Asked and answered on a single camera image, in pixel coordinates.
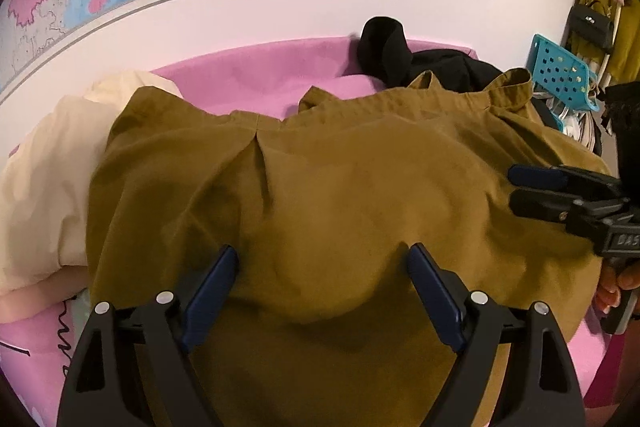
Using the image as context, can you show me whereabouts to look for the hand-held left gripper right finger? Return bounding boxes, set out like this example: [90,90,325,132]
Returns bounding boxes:
[405,243,586,427]

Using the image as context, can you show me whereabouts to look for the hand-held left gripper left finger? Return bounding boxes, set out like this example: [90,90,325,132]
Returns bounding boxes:
[56,244,240,427]

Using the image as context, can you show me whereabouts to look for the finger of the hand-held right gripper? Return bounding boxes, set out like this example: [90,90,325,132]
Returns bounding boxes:
[507,163,622,196]
[509,187,603,229]

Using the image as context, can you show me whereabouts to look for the olive green shirt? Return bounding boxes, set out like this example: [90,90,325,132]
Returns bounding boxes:
[85,68,614,427]

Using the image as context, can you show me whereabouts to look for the yellow hanging clothes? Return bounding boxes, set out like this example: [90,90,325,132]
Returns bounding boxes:
[570,0,640,84]

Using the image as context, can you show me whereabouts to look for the person's right hand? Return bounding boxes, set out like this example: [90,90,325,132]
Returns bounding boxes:
[594,263,640,314]

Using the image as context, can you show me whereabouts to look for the white striped cloth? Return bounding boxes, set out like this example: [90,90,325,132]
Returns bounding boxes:
[550,99,604,156]

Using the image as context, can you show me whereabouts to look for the black lace cloth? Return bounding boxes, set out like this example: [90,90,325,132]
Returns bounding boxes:
[602,82,640,136]

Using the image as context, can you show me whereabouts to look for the blue perforated basket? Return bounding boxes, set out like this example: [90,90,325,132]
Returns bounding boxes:
[527,33,602,113]

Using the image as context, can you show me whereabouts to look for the black handbag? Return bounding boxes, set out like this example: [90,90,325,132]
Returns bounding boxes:
[567,2,616,54]

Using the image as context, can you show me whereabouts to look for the cream cloth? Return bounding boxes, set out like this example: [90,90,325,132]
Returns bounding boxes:
[0,69,186,324]

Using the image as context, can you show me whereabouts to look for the black garment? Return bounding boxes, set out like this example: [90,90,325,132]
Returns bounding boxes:
[356,17,563,130]

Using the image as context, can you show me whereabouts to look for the pink bed sheet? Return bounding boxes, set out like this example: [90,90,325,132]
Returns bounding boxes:
[0,36,623,427]

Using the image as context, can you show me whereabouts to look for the black coiled cable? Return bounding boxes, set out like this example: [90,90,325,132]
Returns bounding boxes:
[0,299,77,377]

